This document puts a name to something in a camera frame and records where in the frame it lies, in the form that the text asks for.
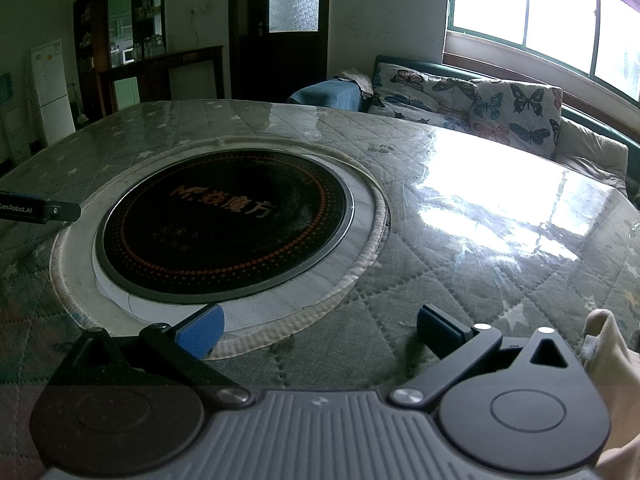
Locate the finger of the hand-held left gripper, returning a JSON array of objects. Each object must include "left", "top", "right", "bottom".
[{"left": 48, "top": 201, "right": 82, "bottom": 224}]

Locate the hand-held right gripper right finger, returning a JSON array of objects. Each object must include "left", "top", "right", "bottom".
[{"left": 389, "top": 304, "right": 585, "bottom": 407}]

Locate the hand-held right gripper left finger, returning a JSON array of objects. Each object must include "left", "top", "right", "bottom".
[{"left": 52, "top": 304, "right": 254, "bottom": 407}]

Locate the cream garment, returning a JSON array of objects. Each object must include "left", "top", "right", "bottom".
[{"left": 580, "top": 307, "right": 640, "bottom": 480}]

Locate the black round induction cooktop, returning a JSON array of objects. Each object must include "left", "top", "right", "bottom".
[{"left": 95, "top": 149, "right": 356, "bottom": 306}]

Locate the white refrigerator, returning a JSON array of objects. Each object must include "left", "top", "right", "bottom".
[{"left": 30, "top": 40, "right": 77, "bottom": 146}]

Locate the dark wooden cabinet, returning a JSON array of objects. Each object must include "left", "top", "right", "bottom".
[{"left": 72, "top": 0, "right": 226, "bottom": 113}]

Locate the beige cushion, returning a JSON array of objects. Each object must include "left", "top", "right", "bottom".
[{"left": 552, "top": 117, "right": 630, "bottom": 196}]

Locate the dark door with frosted glass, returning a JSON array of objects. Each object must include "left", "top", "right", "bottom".
[{"left": 229, "top": 0, "right": 331, "bottom": 103}]

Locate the blue armrest cover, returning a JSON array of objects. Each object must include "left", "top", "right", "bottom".
[{"left": 289, "top": 79, "right": 371, "bottom": 113}]

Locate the beige crumpled cloth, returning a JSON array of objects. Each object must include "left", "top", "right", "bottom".
[{"left": 334, "top": 69, "right": 375, "bottom": 96}]

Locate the teal sofa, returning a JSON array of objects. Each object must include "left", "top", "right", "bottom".
[{"left": 287, "top": 54, "right": 640, "bottom": 201}]

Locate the window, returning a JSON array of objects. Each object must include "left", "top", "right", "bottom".
[{"left": 447, "top": 0, "right": 640, "bottom": 103}]

